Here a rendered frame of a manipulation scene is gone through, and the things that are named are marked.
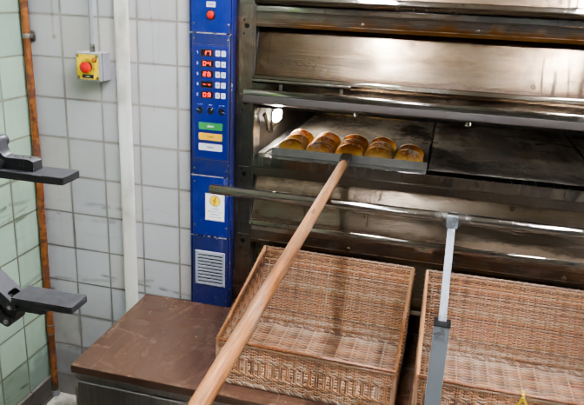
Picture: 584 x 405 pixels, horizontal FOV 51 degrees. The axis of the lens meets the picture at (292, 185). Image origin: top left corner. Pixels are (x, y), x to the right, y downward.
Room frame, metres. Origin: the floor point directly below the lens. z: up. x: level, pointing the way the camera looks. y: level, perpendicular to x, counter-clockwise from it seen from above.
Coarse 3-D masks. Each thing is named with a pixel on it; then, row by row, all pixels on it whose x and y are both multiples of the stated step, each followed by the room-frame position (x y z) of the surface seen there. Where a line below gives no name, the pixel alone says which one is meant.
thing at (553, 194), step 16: (256, 160) 2.13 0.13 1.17; (272, 160) 2.12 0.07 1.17; (288, 160) 2.11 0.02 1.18; (304, 160) 2.11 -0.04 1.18; (320, 160) 2.12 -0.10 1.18; (352, 176) 2.05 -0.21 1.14; (368, 176) 2.04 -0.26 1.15; (384, 176) 2.02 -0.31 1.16; (400, 176) 2.01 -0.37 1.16; (416, 176) 2.00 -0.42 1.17; (432, 176) 1.99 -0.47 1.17; (448, 176) 1.98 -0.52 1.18; (464, 176) 1.98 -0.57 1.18; (480, 176) 1.99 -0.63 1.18; (496, 192) 1.94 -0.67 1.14; (512, 192) 1.93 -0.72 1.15; (528, 192) 1.91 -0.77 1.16; (544, 192) 1.90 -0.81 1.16; (560, 192) 1.89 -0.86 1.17; (576, 192) 1.88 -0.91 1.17
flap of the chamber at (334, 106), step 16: (256, 96) 1.98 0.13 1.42; (272, 96) 1.97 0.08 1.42; (352, 112) 2.09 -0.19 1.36; (368, 112) 1.89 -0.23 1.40; (384, 112) 1.88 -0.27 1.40; (400, 112) 1.87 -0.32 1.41; (416, 112) 1.86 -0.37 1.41; (432, 112) 1.85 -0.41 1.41; (448, 112) 1.84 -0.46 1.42; (544, 128) 1.79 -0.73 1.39; (560, 128) 1.76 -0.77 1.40; (576, 128) 1.75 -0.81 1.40
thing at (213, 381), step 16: (336, 176) 1.83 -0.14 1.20; (320, 192) 1.68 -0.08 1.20; (320, 208) 1.56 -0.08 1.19; (304, 224) 1.42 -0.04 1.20; (304, 240) 1.36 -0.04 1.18; (288, 256) 1.23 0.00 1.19; (272, 272) 1.15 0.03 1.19; (272, 288) 1.09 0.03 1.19; (256, 304) 1.01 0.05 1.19; (240, 320) 0.96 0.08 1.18; (256, 320) 0.98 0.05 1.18; (240, 336) 0.91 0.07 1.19; (224, 352) 0.86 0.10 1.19; (240, 352) 0.88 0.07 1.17; (224, 368) 0.82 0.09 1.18; (208, 384) 0.77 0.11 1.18; (192, 400) 0.74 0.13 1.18; (208, 400) 0.75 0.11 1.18
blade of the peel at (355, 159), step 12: (276, 144) 2.22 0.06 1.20; (396, 144) 2.38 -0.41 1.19; (420, 144) 2.39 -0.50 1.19; (300, 156) 2.14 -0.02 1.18; (312, 156) 2.13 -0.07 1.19; (324, 156) 2.12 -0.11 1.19; (336, 156) 2.11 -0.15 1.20; (360, 156) 2.09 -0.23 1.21; (408, 168) 2.05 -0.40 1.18; (420, 168) 2.05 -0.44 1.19
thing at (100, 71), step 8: (80, 56) 2.21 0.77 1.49; (88, 56) 2.21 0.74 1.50; (96, 56) 2.20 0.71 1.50; (104, 56) 2.23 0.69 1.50; (96, 64) 2.20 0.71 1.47; (104, 64) 2.23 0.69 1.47; (80, 72) 2.21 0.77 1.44; (88, 72) 2.21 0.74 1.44; (96, 72) 2.20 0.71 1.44; (104, 72) 2.22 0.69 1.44; (88, 80) 2.21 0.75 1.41; (96, 80) 2.20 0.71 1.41; (104, 80) 2.22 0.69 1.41
